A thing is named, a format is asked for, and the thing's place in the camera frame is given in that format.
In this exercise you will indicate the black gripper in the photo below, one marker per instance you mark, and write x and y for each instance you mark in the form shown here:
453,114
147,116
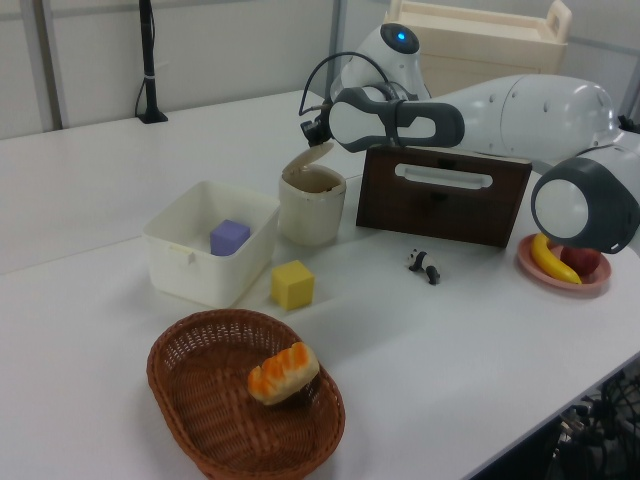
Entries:
314,127

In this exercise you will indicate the cream trash can lid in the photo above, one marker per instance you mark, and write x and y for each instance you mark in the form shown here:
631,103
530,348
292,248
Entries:
305,160

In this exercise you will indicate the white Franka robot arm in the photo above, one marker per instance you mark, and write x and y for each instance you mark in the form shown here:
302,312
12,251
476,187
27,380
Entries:
550,110

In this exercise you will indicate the cream trash can body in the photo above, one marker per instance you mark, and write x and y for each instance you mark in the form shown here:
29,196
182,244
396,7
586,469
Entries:
310,215

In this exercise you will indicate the purple foam cube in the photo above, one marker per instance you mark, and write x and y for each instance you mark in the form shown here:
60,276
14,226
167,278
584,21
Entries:
229,239

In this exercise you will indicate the yellow foam cube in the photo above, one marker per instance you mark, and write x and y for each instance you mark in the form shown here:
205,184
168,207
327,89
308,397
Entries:
292,287

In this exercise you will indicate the panda toy figure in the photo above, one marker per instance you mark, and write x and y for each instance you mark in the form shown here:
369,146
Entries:
424,262

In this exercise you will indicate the white plastic tub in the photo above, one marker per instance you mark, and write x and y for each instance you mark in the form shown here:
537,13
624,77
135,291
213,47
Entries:
200,275

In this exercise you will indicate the cream plastic storage box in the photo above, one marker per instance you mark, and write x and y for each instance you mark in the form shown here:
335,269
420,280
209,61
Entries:
480,45

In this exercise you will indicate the orange toy bread loaf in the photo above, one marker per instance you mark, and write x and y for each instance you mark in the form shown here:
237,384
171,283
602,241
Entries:
282,375

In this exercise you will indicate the yellow banana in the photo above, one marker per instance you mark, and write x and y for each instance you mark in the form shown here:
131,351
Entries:
547,262

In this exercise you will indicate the red apple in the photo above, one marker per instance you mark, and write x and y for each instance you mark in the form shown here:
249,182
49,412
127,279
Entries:
582,260

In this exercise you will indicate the brown wicker basket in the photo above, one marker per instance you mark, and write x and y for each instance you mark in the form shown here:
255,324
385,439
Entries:
210,425

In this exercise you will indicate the pink plate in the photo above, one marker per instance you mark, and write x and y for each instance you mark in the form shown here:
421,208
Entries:
595,285

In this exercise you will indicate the black camera pole stand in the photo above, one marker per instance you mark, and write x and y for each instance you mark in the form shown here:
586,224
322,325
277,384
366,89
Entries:
148,60

